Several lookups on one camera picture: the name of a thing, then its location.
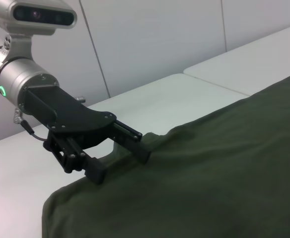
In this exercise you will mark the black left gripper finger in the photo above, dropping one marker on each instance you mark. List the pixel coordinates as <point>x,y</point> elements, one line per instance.
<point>140,151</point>
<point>73,158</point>

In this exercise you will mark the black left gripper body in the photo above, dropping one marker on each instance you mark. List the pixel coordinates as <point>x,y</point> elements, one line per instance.
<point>68,109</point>

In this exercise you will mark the dark green t-shirt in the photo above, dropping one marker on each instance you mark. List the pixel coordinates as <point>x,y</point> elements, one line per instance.
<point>197,173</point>

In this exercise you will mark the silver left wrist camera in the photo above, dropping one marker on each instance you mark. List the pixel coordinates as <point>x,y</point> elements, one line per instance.
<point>43,15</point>

